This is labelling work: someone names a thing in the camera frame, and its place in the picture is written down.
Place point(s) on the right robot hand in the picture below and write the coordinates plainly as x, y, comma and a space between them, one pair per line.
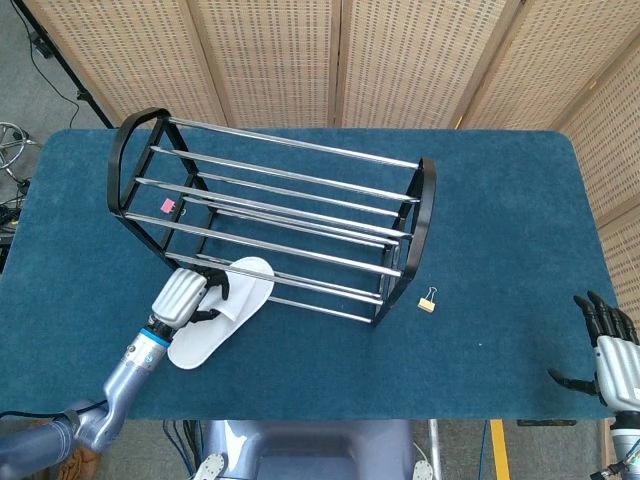
620, 372

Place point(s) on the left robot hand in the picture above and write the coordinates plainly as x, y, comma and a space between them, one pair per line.
177, 297

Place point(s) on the white slipper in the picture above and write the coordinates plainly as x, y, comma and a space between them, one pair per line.
200, 345

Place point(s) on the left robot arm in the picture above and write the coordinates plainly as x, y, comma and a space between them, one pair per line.
125, 375

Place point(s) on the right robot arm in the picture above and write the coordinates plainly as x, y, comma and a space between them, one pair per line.
622, 445

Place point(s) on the black chrome-bar shoe rack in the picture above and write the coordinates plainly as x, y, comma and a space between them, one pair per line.
424, 210

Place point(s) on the pink tag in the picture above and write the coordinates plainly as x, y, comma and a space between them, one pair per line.
167, 205

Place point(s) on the yellow floor tape strip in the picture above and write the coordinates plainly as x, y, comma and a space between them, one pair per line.
500, 450

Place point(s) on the blue carpet mat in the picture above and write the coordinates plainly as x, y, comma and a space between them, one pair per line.
500, 225

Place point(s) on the lavender robot torso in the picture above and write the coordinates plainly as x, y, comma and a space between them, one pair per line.
310, 450

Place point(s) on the yellow binder clip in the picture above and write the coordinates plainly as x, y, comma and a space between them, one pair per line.
426, 305

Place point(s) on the chrome stool base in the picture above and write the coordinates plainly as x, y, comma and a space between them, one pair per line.
10, 145

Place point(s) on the black tripod stand pole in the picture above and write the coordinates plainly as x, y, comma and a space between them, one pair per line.
70, 75

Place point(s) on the woven bamboo folding screen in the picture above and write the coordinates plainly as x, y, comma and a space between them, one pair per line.
280, 60

